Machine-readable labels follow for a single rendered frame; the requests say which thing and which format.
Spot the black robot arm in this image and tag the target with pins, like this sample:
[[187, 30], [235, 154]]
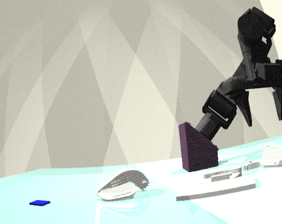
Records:
[[252, 26]]

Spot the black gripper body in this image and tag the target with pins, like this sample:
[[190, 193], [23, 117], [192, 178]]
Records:
[[236, 84]]

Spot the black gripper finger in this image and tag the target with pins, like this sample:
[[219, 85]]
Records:
[[242, 101], [277, 96]]

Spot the blue flat square plate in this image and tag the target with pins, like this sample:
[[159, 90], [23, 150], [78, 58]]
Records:
[[39, 202]]

